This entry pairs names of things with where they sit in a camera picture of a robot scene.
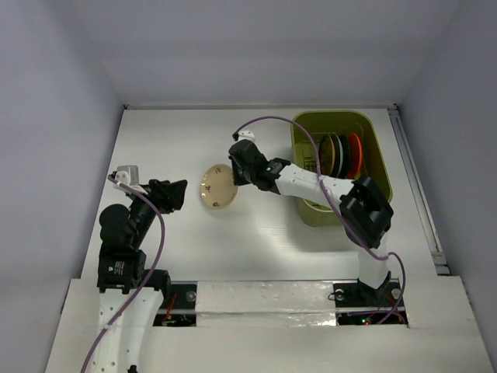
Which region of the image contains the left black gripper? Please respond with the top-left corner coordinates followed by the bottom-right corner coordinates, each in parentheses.
top-left (127, 177), bottom-right (186, 245)

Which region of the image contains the orange red plate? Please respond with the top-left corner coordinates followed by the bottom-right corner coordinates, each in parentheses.
top-left (347, 133), bottom-right (363, 179)

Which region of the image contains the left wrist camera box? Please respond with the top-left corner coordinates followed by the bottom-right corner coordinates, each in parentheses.
top-left (107, 165), bottom-right (141, 190)

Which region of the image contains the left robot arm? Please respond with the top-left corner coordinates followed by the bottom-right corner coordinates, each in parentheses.
top-left (81, 171), bottom-right (188, 372)

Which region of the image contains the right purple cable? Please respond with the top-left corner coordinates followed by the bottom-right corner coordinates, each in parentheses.
top-left (231, 115), bottom-right (407, 326)

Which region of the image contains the olive green dish rack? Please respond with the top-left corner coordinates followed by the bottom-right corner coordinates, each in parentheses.
top-left (290, 110), bottom-right (393, 227)

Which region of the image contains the purple cable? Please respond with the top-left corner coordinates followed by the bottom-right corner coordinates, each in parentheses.
top-left (81, 174), bottom-right (169, 373)
top-left (231, 115), bottom-right (407, 326)

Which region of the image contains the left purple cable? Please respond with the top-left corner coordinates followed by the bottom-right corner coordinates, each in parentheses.
top-left (81, 174), bottom-right (169, 373)

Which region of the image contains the black teal plate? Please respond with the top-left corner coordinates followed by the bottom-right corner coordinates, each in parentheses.
top-left (338, 134), bottom-right (351, 179)

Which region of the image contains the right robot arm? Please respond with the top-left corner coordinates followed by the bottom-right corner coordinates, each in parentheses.
top-left (228, 139), bottom-right (394, 306)

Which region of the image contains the brown yellow plate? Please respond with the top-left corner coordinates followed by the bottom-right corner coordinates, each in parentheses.
top-left (318, 135), bottom-right (336, 176)

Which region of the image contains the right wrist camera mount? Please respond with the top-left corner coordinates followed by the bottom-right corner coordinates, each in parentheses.
top-left (232, 129), bottom-right (255, 143)

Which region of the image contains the beige patterned plate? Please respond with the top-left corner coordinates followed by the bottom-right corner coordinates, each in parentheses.
top-left (200, 164), bottom-right (238, 209)

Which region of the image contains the foil covered base bar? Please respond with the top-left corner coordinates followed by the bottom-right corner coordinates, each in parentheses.
top-left (195, 281), bottom-right (337, 328)

